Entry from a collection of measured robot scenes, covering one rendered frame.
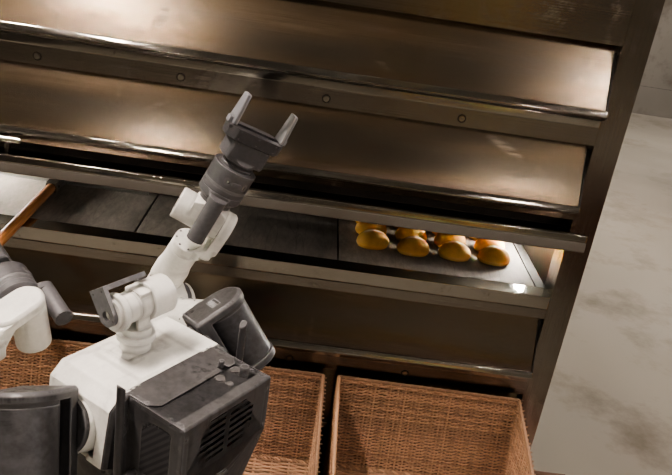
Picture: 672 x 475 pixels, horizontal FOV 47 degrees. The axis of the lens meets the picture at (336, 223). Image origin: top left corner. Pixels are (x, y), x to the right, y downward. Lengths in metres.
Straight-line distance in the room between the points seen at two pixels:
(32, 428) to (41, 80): 1.17
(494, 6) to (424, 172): 0.45
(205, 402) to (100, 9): 1.14
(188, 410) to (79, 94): 1.13
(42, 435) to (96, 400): 0.10
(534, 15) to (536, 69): 0.13
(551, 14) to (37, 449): 1.50
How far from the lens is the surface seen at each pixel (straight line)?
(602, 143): 2.14
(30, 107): 2.15
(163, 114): 2.06
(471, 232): 1.98
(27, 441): 1.18
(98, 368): 1.27
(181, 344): 1.33
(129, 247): 2.21
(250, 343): 1.45
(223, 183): 1.47
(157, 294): 1.27
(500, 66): 2.02
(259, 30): 1.97
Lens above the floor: 2.11
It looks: 22 degrees down
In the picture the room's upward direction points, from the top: 9 degrees clockwise
